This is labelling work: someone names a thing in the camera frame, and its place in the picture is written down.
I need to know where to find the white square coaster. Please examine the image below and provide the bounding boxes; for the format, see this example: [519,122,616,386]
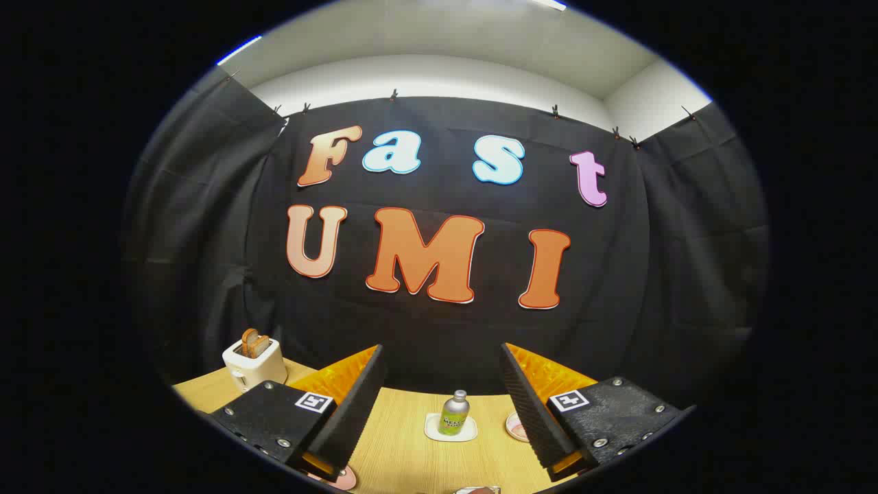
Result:
[424,412,478,443]

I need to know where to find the cream white toaster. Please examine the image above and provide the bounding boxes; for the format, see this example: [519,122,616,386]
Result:
[222,336,289,393]

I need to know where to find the green label metal bottle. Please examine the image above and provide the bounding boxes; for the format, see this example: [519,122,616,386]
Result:
[439,390,471,436]

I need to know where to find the pink round plate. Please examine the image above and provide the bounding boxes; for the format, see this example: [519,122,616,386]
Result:
[309,465,357,491]

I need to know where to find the row of black cloth clips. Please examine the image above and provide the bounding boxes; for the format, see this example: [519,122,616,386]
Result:
[230,69,697,148]

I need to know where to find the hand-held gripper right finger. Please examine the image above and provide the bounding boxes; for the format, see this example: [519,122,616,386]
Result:
[499,342,695,482]

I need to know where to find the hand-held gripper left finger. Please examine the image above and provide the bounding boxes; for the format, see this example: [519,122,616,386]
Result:
[209,344,386,482]

